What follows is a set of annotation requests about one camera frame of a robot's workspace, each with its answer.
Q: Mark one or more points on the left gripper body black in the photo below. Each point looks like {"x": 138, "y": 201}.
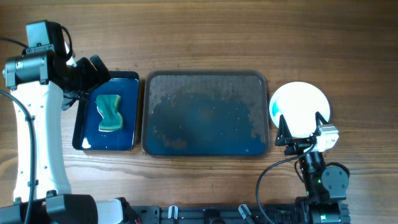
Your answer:
{"x": 85, "y": 78}

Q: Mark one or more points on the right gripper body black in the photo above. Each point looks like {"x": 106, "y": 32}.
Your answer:
{"x": 298, "y": 146}

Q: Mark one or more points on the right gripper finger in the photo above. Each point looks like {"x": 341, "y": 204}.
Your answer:
{"x": 284, "y": 136}
{"x": 319, "y": 119}

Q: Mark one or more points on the white plate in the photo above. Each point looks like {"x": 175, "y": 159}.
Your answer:
{"x": 298, "y": 102}

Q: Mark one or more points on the green yellow sponge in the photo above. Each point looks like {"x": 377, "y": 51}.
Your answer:
{"x": 108, "y": 108}

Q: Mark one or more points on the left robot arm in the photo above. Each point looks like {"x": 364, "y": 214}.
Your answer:
{"x": 42, "y": 82}

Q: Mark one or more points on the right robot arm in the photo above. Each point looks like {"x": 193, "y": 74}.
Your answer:
{"x": 326, "y": 183}

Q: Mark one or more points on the blue water tray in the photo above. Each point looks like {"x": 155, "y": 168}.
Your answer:
{"x": 86, "y": 134}

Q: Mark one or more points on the dark grey serving tray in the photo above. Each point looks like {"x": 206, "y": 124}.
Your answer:
{"x": 207, "y": 113}

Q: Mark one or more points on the black mounting rail base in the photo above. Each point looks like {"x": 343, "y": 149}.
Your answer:
{"x": 278, "y": 213}

